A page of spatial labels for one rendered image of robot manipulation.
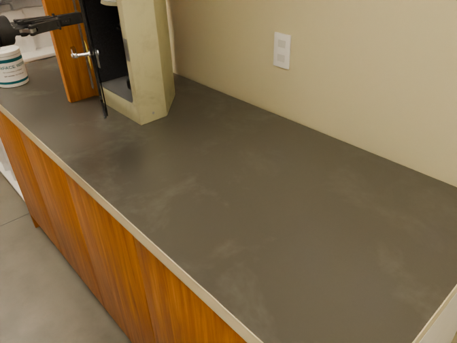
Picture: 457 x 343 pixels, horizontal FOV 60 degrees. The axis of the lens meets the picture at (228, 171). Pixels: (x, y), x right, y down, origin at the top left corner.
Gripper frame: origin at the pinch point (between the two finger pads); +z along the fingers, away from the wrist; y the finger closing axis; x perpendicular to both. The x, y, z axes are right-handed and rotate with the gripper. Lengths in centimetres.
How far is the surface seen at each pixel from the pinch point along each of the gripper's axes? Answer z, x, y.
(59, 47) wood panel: 5.9, 15.2, 30.1
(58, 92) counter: 6, 37, 45
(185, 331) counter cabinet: -13, 68, -63
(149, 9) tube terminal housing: 22.9, 0.0, -6.9
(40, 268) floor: -23, 131, 58
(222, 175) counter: 13, 37, -50
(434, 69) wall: 57, 9, -83
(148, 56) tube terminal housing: 20.5, 13.9, -6.9
